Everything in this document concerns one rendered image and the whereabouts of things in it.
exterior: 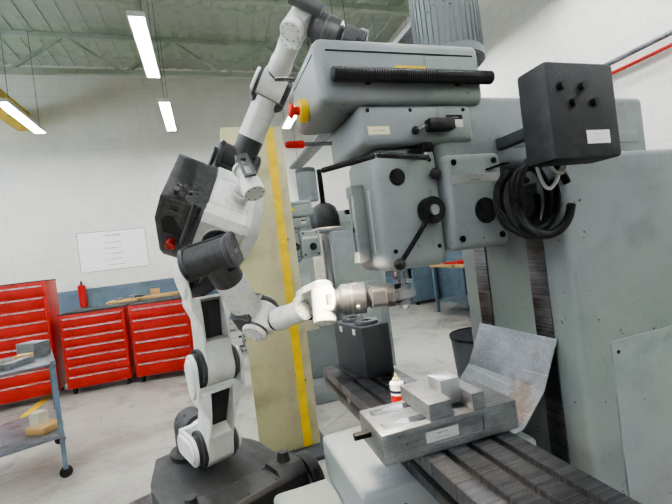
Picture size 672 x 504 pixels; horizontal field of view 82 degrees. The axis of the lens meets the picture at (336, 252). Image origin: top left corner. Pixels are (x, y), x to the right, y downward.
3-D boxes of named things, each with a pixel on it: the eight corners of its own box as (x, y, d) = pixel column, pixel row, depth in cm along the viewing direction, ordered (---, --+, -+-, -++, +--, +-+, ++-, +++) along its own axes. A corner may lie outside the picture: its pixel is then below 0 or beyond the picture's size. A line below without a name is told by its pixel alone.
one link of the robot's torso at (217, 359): (187, 388, 146) (168, 266, 149) (231, 374, 157) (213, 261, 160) (201, 393, 134) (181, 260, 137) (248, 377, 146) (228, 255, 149)
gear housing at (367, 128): (362, 144, 95) (357, 104, 95) (332, 168, 118) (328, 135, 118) (476, 140, 106) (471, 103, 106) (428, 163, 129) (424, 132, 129)
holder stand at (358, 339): (367, 379, 141) (360, 324, 140) (338, 367, 160) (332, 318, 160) (394, 371, 146) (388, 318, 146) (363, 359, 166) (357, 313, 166)
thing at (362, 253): (359, 263, 105) (350, 185, 105) (354, 263, 109) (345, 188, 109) (373, 261, 106) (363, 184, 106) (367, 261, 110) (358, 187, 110)
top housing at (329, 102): (320, 102, 91) (312, 33, 91) (296, 137, 116) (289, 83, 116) (486, 102, 106) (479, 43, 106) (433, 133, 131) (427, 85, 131)
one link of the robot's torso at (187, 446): (178, 457, 160) (174, 426, 160) (224, 438, 173) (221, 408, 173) (196, 476, 144) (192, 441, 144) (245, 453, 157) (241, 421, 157)
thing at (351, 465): (370, 552, 87) (363, 499, 87) (325, 473, 120) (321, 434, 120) (544, 483, 103) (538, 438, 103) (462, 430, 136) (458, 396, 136)
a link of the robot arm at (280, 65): (307, 47, 122) (289, 87, 139) (277, 30, 119) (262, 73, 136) (298, 71, 118) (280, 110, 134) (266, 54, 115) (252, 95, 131)
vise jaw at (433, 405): (430, 422, 87) (428, 404, 87) (401, 399, 102) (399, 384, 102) (453, 416, 89) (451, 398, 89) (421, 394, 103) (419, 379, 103)
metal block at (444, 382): (442, 406, 93) (439, 381, 93) (430, 397, 99) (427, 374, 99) (461, 401, 95) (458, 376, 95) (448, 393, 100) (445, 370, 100)
